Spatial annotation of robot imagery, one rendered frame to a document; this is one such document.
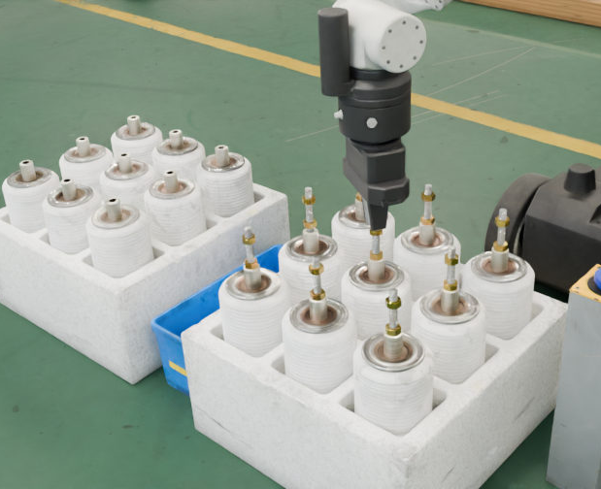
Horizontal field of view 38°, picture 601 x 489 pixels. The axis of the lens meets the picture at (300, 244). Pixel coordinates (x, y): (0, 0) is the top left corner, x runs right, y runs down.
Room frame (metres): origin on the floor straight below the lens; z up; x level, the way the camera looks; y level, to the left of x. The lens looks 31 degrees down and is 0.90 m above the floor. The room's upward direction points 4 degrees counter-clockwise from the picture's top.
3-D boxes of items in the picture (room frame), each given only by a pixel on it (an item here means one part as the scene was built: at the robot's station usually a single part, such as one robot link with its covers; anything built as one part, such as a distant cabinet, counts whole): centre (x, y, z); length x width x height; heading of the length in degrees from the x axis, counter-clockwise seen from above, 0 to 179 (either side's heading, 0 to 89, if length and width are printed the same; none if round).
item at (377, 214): (0.98, -0.10, 0.36); 0.03 x 0.02 x 0.06; 106
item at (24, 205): (1.36, 0.46, 0.16); 0.10 x 0.10 x 0.18
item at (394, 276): (0.99, -0.10, 0.25); 0.08 x 0.08 x 0.01
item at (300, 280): (1.07, -0.02, 0.16); 0.10 x 0.10 x 0.18
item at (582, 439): (0.84, -0.36, 0.16); 0.07 x 0.07 x 0.31; 46
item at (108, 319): (1.37, 0.29, 0.09); 0.39 x 0.39 x 0.18; 47
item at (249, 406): (0.99, -0.10, 0.09); 0.39 x 0.39 x 0.18; 46
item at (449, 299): (0.91, -0.19, 0.26); 0.02 x 0.02 x 0.03
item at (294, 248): (1.07, -0.02, 0.25); 0.08 x 0.08 x 0.01
